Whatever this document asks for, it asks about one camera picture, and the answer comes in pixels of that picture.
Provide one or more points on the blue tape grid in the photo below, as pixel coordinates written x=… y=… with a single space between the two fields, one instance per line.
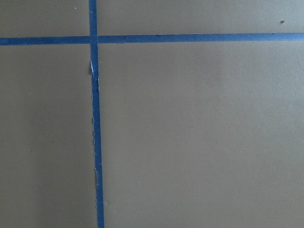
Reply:
x=93 y=39

